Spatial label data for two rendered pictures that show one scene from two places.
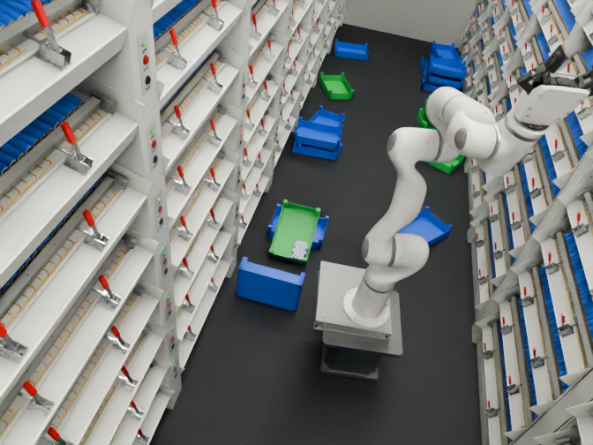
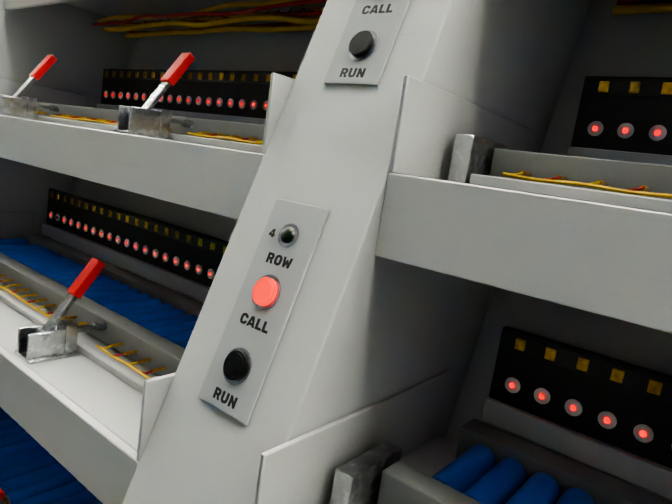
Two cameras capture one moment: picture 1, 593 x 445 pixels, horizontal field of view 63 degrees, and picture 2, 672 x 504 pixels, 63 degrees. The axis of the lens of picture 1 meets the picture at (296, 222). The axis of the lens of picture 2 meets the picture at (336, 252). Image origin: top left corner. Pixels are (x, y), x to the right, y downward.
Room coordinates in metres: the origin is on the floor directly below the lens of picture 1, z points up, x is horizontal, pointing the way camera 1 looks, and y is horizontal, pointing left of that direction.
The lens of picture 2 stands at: (1.75, 0.02, 0.83)
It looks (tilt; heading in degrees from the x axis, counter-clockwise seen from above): 7 degrees up; 121
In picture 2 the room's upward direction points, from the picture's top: 21 degrees clockwise
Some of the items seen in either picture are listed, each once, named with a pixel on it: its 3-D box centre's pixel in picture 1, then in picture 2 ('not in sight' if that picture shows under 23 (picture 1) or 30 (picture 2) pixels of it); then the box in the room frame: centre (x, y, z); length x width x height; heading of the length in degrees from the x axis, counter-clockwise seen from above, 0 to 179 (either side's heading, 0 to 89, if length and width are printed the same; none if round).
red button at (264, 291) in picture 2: not in sight; (267, 292); (1.57, 0.27, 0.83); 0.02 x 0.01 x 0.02; 174
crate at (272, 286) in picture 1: (270, 284); not in sight; (1.45, 0.07, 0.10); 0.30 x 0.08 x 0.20; 83
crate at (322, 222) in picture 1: (298, 226); not in sight; (1.93, -0.01, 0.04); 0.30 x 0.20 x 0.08; 84
